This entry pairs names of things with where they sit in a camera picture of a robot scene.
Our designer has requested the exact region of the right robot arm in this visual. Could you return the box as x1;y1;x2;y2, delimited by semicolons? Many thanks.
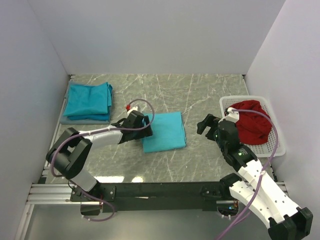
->
197;111;313;240

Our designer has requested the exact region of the white plastic basket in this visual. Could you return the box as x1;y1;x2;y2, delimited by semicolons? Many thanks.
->
219;95;286;158

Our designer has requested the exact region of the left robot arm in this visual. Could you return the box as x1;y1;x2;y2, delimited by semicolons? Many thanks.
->
45;110;153;201

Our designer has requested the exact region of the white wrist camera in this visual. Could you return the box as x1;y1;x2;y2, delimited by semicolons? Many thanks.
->
220;107;240;123
126;104;140;116

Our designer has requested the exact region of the folded teal t-shirt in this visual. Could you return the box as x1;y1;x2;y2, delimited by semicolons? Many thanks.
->
62;81;114;118

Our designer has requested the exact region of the folded blue t-shirt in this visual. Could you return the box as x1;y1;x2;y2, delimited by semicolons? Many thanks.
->
67;114;110;122

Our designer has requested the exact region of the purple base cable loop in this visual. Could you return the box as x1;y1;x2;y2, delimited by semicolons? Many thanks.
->
81;197;118;223

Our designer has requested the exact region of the folded grey t-shirt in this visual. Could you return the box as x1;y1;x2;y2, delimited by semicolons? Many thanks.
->
59;79;116;125

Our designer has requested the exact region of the red t-shirt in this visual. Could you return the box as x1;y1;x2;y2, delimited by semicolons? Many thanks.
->
230;100;272;145

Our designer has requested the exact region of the turquoise t-shirt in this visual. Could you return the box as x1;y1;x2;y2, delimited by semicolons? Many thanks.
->
141;111;187;153

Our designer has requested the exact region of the black base beam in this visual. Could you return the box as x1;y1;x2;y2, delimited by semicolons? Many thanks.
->
70;181;237;216

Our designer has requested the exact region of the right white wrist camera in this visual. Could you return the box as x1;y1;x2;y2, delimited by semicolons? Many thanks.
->
220;107;240;123

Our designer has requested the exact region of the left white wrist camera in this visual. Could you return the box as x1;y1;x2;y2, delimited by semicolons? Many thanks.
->
126;104;140;116

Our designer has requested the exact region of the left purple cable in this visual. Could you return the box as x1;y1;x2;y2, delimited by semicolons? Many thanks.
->
51;98;156;223

